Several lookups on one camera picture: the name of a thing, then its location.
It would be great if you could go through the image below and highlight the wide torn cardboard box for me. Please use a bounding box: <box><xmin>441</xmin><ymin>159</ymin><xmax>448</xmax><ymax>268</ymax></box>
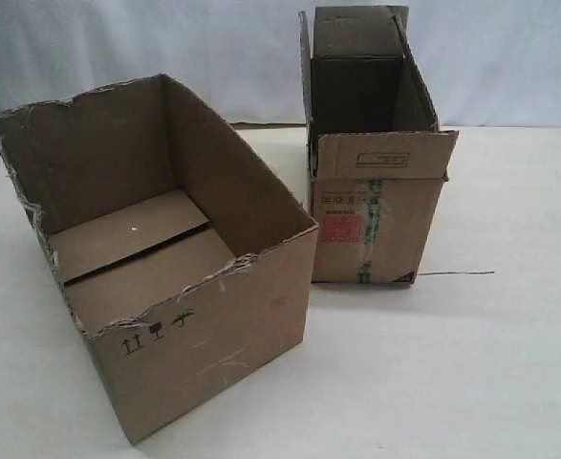
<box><xmin>0</xmin><ymin>74</ymin><xmax>318</xmax><ymax>444</ymax></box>

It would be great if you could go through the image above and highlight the tall taped cardboard box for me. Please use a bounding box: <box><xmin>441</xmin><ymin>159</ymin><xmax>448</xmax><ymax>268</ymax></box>
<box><xmin>299</xmin><ymin>5</ymin><xmax>458</xmax><ymax>285</ymax></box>

